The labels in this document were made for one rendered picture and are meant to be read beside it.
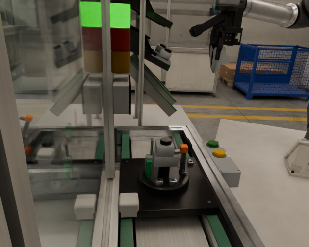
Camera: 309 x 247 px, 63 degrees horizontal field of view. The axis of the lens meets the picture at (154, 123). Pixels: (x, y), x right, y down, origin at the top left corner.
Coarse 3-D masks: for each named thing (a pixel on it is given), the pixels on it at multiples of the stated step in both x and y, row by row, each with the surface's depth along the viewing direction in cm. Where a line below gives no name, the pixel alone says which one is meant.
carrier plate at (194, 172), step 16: (128, 160) 79; (144, 160) 80; (192, 160) 81; (128, 176) 71; (192, 176) 73; (128, 192) 65; (144, 192) 65; (192, 192) 66; (208, 192) 66; (144, 208) 60; (160, 208) 60; (176, 208) 60; (192, 208) 60; (208, 208) 61
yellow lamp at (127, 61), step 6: (114, 54) 58; (120, 54) 58; (126, 54) 59; (114, 60) 59; (120, 60) 59; (126, 60) 59; (114, 66) 59; (120, 66) 59; (126, 66) 60; (114, 72) 60; (120, 72) 60; (126, 72) 60
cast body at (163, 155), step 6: (162, 138) 66; (168, 138) 66; (156, 144) 65; (162, 144) 65; (168, 144) 65; (156, 150) 65; (162, 150) 65; (168, 150) 65; (150, 156) 67; (156, 156) 65; (162, 156) 65; (168, 156) 66; (174, 156) 66; (156, 162) 66; (162, 162) 66; (168, 162) 66; (174, 162) 66
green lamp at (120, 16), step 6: (114, 6) 54; (120, 6) 54; (126, 6) 55; (114, 12) 55; (120, 12) 55; (126, 12) 55; (114, 18) 55; (120, 18) 55; (126, 18) 56; (114, 24) 56; (120, 24) 56; (126, 24) 56
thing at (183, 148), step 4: (184, 144) 68; (180, 148) 67; (184, 148) 66; (176, 152) 67; (180, 152) 67; (184, 152) 67; (184, 156) 68; (180, 160) 69; (184, 160) 68; (180, 164) 70; (184, 164) 69; (180, 168) 70; (184, 168) 69
